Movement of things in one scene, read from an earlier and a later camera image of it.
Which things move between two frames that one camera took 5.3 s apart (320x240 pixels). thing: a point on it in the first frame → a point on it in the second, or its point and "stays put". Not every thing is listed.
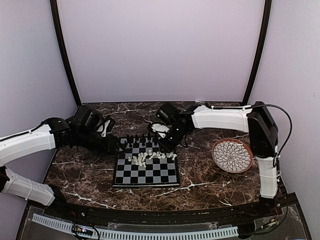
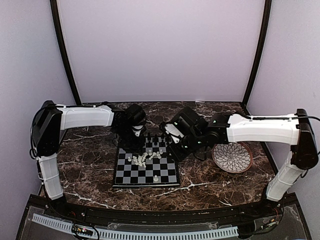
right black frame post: x=267 y=15 stays put
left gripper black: x=110 y=147 → x=135 y=149
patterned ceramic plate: x=232 y=155 stays put
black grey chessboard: x=144 y=161 stays put
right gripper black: x=168 y=148 → x=179 y=155
